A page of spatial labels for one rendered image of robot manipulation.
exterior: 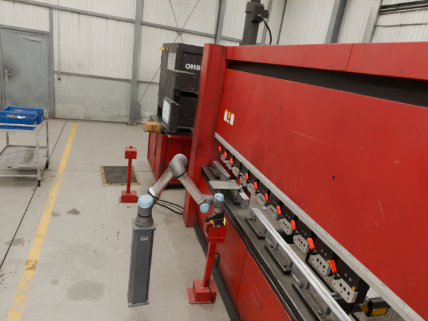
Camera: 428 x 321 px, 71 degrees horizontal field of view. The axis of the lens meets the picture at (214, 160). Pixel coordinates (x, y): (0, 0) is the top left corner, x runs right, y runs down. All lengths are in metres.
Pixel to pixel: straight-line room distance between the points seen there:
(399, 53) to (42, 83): 8.75
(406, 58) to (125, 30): 8.36
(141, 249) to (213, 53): 2.17
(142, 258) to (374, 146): 1.96
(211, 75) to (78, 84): 6.27
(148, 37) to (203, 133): 6.08
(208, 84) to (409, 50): 2.42
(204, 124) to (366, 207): 2.42
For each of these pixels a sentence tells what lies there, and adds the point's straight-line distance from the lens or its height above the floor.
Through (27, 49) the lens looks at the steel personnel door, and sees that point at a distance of 9.43.
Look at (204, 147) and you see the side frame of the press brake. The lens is 3.69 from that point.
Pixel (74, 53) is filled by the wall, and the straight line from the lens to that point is 9.34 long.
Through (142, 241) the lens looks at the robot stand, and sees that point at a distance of 2.61.
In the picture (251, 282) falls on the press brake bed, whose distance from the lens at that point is 2.46.
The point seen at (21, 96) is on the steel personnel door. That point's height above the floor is 0.54.
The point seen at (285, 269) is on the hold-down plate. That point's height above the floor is 0.90.
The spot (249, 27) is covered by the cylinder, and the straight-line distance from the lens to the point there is 3.34.
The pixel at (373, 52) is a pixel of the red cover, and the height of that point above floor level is 2.26.
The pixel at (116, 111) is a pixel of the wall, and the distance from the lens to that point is 9.48.
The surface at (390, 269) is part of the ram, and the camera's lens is 1.53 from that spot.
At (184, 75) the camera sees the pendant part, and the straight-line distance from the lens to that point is 3.63.
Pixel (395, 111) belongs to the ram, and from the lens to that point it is 1.50.
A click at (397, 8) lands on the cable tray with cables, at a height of 3.60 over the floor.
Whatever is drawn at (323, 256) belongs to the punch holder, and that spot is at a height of 1.19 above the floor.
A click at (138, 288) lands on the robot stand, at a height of 0.19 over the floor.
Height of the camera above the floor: 2.11
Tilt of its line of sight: 18 degrees down
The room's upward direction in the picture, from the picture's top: 9 degrees clockwise
